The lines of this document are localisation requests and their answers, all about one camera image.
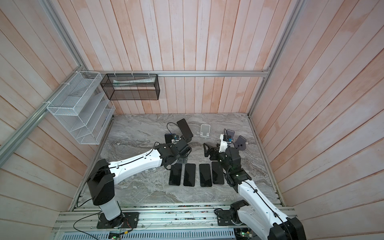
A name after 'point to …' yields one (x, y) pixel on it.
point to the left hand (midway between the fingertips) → (177, 158)
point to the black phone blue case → (168, 137)
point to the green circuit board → (245, 234)
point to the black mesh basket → (131, 86)
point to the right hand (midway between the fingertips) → (210, 144)
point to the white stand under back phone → (205, 130)
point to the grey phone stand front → (230, 133)
